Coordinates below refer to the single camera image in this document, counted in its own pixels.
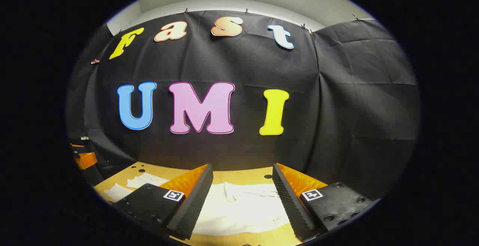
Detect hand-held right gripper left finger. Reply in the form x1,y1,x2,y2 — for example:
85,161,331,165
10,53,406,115
112,164,214,240

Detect white jeans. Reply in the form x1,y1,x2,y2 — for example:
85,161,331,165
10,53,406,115
104,173,291,236

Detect black backdrop cloth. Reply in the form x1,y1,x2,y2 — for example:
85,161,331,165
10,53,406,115
67,9,421,201

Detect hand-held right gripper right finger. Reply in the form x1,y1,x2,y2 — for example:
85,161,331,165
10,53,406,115
272,163,374,242

